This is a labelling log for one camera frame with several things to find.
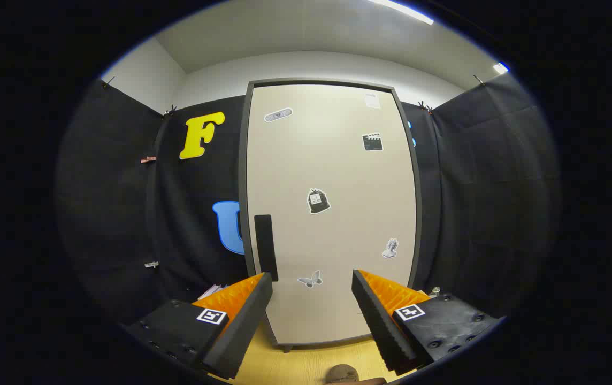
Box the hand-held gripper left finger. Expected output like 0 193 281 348
122 272 274 381

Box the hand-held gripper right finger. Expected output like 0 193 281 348
351 269 503 375

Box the brown fluffy shoe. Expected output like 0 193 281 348
326 364 359 384

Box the black door handle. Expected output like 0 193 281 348
254 214 279 282

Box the grey shoe cabinet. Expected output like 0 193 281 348
238 79 423 353

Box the beige shoe cabinet door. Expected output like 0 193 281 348
246 84 418 345

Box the white book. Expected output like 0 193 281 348
198 283 226 301

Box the black backdrop cloth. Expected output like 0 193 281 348
56 72 561 327

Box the long ceiling light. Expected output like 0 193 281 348
368 0 435 26

